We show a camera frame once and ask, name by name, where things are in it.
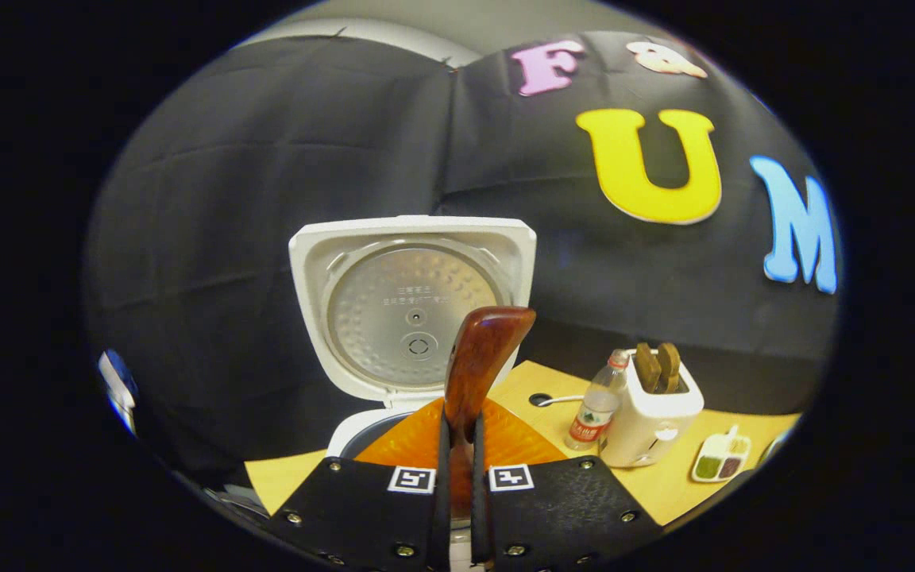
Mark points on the white rice cooker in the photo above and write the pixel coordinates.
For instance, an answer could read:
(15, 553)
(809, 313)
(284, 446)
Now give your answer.
(394, 310)

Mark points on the white divided bean dish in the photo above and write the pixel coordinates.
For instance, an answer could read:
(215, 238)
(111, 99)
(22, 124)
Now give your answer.
(720, 461)

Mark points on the brown wooden spoon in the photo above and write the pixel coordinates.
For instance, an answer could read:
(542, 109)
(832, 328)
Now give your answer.
(481, 357)

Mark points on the clear plastic water bottle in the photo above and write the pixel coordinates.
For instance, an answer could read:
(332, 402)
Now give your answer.
(594, 409)

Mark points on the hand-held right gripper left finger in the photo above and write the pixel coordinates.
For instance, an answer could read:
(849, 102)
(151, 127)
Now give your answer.
(440, 492)

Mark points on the black backdrop cloth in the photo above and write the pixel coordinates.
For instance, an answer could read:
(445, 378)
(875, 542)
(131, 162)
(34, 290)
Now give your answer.
(227, 199)

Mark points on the white toaster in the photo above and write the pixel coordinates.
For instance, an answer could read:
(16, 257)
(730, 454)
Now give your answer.
(648, 425)

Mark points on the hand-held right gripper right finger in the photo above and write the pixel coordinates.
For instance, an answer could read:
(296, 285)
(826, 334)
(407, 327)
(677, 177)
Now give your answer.
(480, 508)

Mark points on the brown toast slice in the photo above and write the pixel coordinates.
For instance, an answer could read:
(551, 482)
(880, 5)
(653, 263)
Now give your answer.
(669, 365)
(647, 367)

